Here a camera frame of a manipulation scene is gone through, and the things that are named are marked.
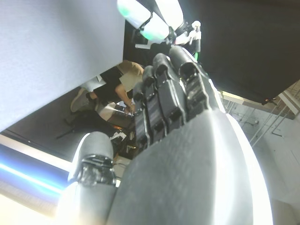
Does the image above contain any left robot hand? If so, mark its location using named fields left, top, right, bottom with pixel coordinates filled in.
left=56, top=45, right=275, bottom=225

